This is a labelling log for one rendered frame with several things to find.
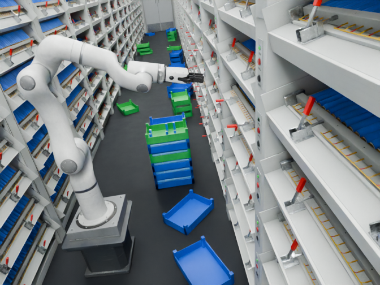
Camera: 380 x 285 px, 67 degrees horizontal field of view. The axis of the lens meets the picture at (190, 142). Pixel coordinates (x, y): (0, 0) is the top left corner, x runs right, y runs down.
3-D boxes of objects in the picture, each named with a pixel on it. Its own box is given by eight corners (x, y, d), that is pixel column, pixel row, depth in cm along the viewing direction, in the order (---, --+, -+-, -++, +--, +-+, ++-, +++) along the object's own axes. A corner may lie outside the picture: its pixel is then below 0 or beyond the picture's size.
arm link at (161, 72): (158, 67, 122) (165, 67, 122) (159, 61, 130) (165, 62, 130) (156, 85, 126) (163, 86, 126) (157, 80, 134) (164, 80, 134)
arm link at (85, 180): (70, 195, 140) (52, 153, 129) (77, 176, 157) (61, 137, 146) (95, 189, 141) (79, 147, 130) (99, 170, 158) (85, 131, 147)
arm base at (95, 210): (76, 230, 145) (62, 202, 137) (81, 207, 162) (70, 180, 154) (113, 221, 147) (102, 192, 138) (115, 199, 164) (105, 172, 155)
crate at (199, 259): (174, 260, 164) (172, 250, 160) (204, 244, 171) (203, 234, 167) (201, 304, 140) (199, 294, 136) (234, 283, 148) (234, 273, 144)
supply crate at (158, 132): (147, 145, 203) (145, 134, 199) (147, 132, 221) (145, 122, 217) (189, 138, 205) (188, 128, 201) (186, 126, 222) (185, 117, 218)
